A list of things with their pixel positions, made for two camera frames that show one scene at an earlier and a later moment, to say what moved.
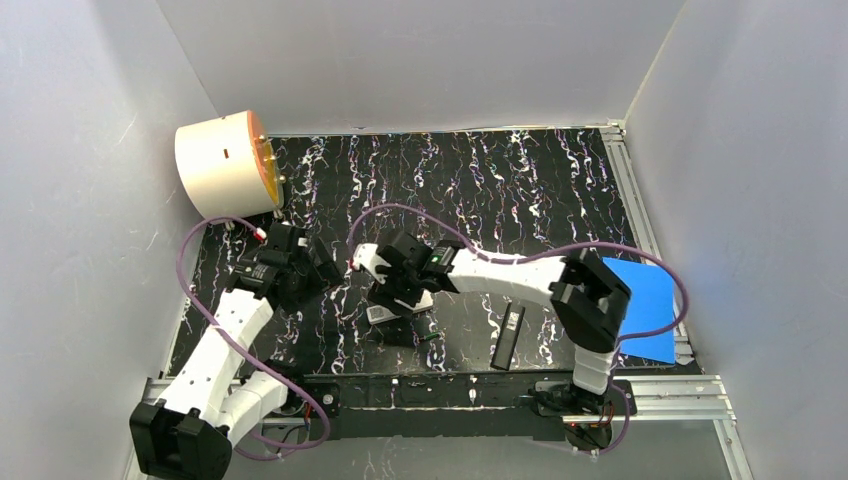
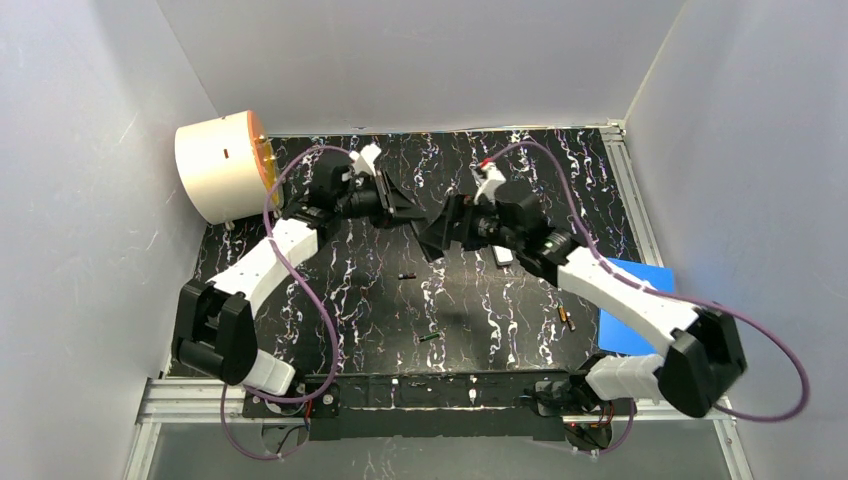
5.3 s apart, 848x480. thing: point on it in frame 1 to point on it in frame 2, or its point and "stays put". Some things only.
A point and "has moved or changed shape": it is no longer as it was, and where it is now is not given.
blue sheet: x=650 y=306 stays put
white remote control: x=377 y=314 has moved or changed shape
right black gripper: x=403 y=291 to x=466 y=221
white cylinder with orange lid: x=228 y=167 stays put
